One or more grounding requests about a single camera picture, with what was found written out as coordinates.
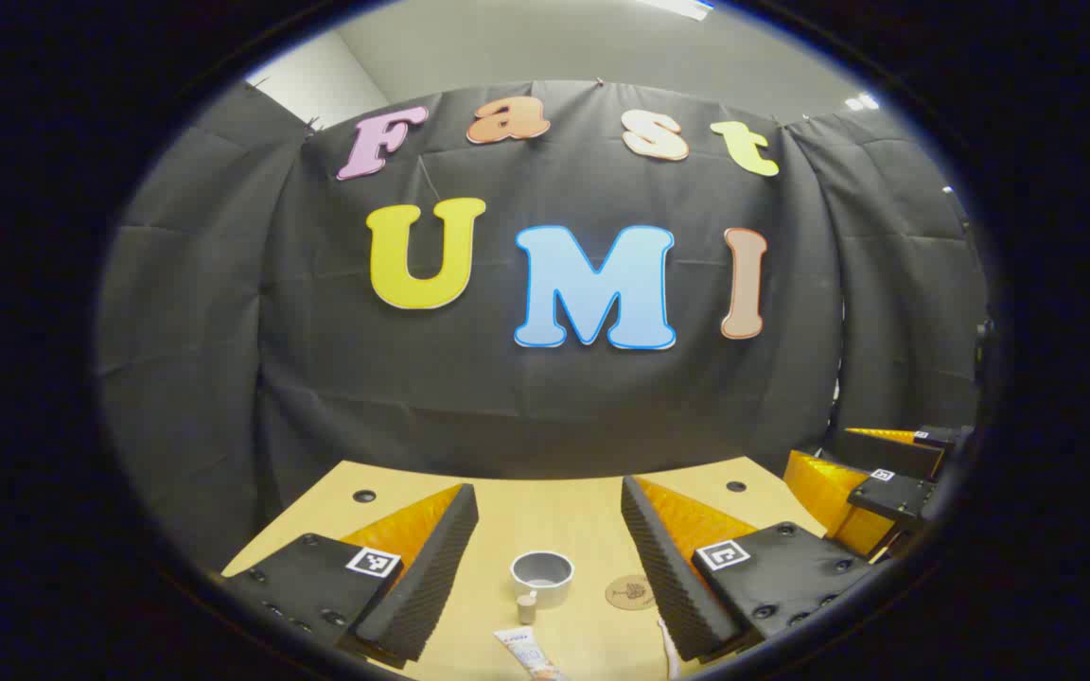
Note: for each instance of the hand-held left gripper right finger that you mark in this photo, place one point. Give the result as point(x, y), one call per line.
point(663, 577)

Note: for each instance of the black backdrop cloth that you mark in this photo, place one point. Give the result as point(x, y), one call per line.
point(507, 397)

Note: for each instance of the round cork coaster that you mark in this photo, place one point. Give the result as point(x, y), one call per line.
point(630, 593)

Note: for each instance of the white toothpaste tube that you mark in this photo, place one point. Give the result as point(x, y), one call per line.
point(526, 653)

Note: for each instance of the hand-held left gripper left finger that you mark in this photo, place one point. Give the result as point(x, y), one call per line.
point(431, 567)

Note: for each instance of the ceiling light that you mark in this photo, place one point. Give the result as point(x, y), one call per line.
point(682, 7)
point(860, 101)

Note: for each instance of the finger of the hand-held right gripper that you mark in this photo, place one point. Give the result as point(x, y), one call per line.
point(895, 497)
point(886, 452)

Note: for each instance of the wooden desktop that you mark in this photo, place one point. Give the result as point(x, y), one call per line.
point(545, 515)

